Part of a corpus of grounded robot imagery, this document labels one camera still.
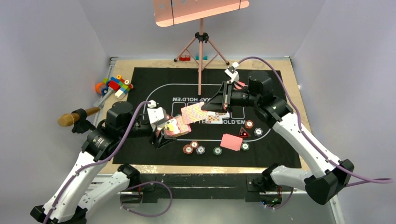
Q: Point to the orange tape roll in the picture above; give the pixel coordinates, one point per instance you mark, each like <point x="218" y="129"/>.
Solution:
<point x="101" y="88"/>

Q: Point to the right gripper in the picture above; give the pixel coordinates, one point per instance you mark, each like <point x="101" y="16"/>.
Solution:
<point x="221" y="101"/>

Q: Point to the blue poker chip stack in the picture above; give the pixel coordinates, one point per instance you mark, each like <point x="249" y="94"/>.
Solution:
<point x="200" y="150"/>

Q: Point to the playing card deck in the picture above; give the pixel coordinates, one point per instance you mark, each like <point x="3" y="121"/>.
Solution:
<point x="176" y="127"/>

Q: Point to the aluminium rail frame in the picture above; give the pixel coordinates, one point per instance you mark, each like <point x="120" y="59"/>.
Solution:
<point x="175" y="183"/>

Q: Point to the black poker table mat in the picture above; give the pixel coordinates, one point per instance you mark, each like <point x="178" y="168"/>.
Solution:
<point x="174" y="88"/>

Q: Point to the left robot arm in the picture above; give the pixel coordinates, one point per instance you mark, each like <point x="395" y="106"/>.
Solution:
<point x="74" y="203"/>

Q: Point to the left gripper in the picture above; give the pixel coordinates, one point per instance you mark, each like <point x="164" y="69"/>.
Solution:
<point x="161" y="138"/>

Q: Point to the green poker chip stack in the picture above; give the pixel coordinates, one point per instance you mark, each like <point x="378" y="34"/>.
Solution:
<point x="217" y="150"/>

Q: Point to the black red all-in triangle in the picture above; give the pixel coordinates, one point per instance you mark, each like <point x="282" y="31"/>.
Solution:
<point x="243" y="133"/>

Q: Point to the red toy block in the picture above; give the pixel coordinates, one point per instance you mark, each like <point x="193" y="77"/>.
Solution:
<point x="185" y="58"/>

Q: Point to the colourful toy block stack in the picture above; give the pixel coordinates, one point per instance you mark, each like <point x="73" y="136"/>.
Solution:
<point x="119" y="86"/>

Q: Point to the king face card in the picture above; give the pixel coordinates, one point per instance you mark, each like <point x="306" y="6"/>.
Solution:
<point x="222" y="115"/>

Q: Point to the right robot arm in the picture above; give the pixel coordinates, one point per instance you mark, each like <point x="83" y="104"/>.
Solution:
<point x="327" y="176"/>

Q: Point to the gold microphone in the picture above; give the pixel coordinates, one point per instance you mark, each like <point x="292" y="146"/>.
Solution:
<point x="69" y="119"/>

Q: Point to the red poker chip stack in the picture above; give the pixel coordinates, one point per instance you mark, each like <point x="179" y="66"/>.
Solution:
<point x="188" y="149"/>

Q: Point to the pink music stand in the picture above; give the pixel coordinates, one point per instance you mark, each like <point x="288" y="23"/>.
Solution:
<point x="174" y="12"/>

